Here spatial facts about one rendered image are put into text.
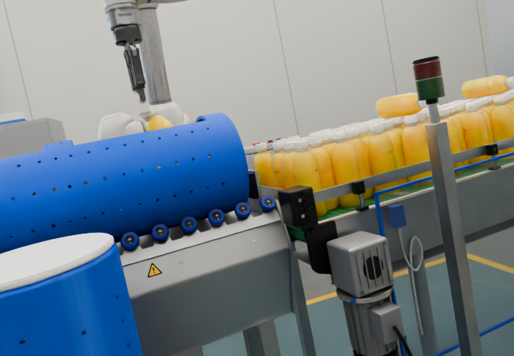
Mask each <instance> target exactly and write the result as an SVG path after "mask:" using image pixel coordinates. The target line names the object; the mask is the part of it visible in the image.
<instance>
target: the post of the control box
mask: <svg viewBox="0 0 514 356"><path fill-rule="evenodd" d="M291 244H292V248H293V252H294V251H296V248H295V244H294V242H291ZM293 258H294V292H295V309H296V313H295V316H296V320H297V325H298V332H299V336H300V340H301V347H302V351H303V355H304V356H317V355H316V351H315V347H314V339H313V335H312V331H311V324H310V319H309V315H308V311H307V304H306V299H305V295H304V288H303V284H302V279H301V272H300V268H299V264H298V259H297V258H295V257H293Z"/></svg>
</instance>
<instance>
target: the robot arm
mask: <svg viewBox="0 0 514 356"><path fill-rule="evenodd" d="M100 1H101V2H102V4H103V7H104V9H105V14H106V19H107V21H108V24H109V30H110V31H113V33H112V34H113V37H114V42H115V45H117V46H120V47H121V46H123V47H125V50H124V52H123V55H124V58H125V62H126V66H127V68H128V75H129V79H130V82H131V85H132V90H133V94H134V98H135V104H136V108H137V112H138V115H139V114H146V113H150V112H151V108H152V110H153V111H154V112H155V115H161V116H163V117H165V118H166V119H168V120H169V121H170V122H171V123H172V124H173V125H174V126H180V125H185V124H189V123H193V122H194V121H193V120H192V119H191V117H190V116H188V115H187V114H186V113H182V112H181V109H180V107H179V106H178V105H177V104H176V103H175V102H174V101H172V100H171V92H170V87H169V83H168V76H167V71H166V66H165V62H164V53H163V49H162V48H163V47H162V43H161V35H160V30H159V25H158V17H157V12H156V10H155V9H157V8H158V4H167V3H175V2H185V1H188V0H100ZM135 45H137V47H136V46H135ZM150 107H151V108H150ZM145 124H146V121H144V120H142V121H134V120H133V118H132V116H130V115H129V114H127V113H114V114H112V115H108V116H104V117H103V118H101V121H100V124H99V130H98V141H99V140H104V139H111V138H116V137H120V136H127V135H132V134H136V133H140V132H147V129H146V126H145Z"/></svg>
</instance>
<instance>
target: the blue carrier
mask: <svg viewBox="0 0 514 356"><path fill-rule="evenodd" d="M43 149H44V150H43V151H42V152H35V153H31V154H27V155H19V156H15V157H11V158H3V159H0V254H1V253H5V252H8V251H11V250H15V249H18V248H21V247H26V246H29V245H32V244H35V243H40V242H44V241H47V240H53V239H57V238H61V237H68V236H73V235H78V234H91V233H105V234H109V235H111V236H113V239H114V242H115V243H118V242H120V240H121V237H122V236H123V235H124V234H126V233H128V232H133V233H136V234H137V235H138V236H139V237H140V236H144V235H146V234H151V230H152V228H153V227H154V226H155V225H157V224H164V225H166V226H167V227H168V229H169V228H172V227H177V226H180V225H181V221H182V219H183V218H185V217H194V218H195V219H196V220H203V219H206V218H208V214H209V213H210V212H211V211H212V210H214V209H219V210H221V211H222V212H223V213H228V212H231V211H234V209H235V206H236V205H237V204H238V203H240V202H246V203H247V201H248V198H249V170H248V165H247V161H246V154H245V151H244V148H243V145H242V141H241V139H240V137H239V133H238V132H237V130H236V127H235V126H234V124H233V122H232V121H231V119H230V118H229V117H228V116H227V115H225V114H224V113H213V114H209V115H204V116H198V117H197V119H196V122H193V123H189V124H185V125H180V126H173V127H169V128H164V129H157V130H152V131H148V132H140V133H136V134H132V135H127V136H120V137H116V138H111V139H104V140H99V141H95V142H88V143H83V144H79V145H73V141H72V139H71V140H67V141H62V142H55V143H51V144H46V145H44V147H43ZM208 155H209V156H210V157H208ZM192 158H193V159H194V161H192ZM175 162H177V165H176V164H175ZM158 166H161V167H160V168H159V167H158ZM141 170H143V172H141ZM104 178H106V180H104ZM85 182H87V184H86V185H85V184H84V183H85ZM222 183H223V184H222ZM69 186H71V188H68V187H69ZM207 186H208V187H207ZM54 189H56V191H53V190H54ZM34 193H36V195H35V196H34ZM174 194H175V196H174ZM156 199H158V200H156ZM120 208H121V209H120ZM102 212H104V213H103V214H102ZM84 217H85V218H84ZM69 220H71V221H69ZM52 224H54V226H53V225H52Z"/></svg>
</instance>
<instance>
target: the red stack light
mask: <svg viewBox="0 0 514 356"><path fill-rule="evenodd" d="M440 62H441V61H440V60H432V61H428V62H424V63H420V64H416V65H413V66H412V67H413V71H414V77H415V81H419V80H426V79H430V78H434V77H440V76H442V72H441V71H442V70H441V63H440Z"/></svg>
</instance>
